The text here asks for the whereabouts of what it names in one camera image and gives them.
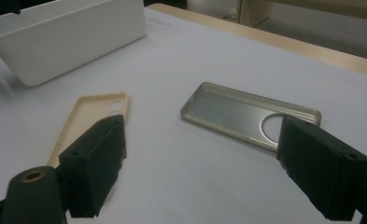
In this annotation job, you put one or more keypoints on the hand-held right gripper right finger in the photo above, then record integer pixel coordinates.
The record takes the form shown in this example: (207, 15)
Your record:
(321, 168)

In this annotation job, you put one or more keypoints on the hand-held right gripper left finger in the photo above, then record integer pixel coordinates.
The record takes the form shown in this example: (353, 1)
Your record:
(92, 161)

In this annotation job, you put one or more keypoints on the beige phone case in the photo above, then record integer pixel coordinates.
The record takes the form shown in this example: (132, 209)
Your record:
(87, 113)

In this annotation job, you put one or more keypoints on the white plastic bin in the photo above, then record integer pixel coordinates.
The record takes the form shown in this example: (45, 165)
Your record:
(72, 43)

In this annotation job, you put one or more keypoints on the clear grey phone case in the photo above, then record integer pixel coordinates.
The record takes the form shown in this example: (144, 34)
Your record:
(228, 115)

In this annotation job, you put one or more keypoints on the light wooden table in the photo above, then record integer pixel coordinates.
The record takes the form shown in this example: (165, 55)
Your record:
(284, 42)

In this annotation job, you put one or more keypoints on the crumpled white paper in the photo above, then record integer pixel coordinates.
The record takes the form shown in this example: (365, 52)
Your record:
(231, 14)

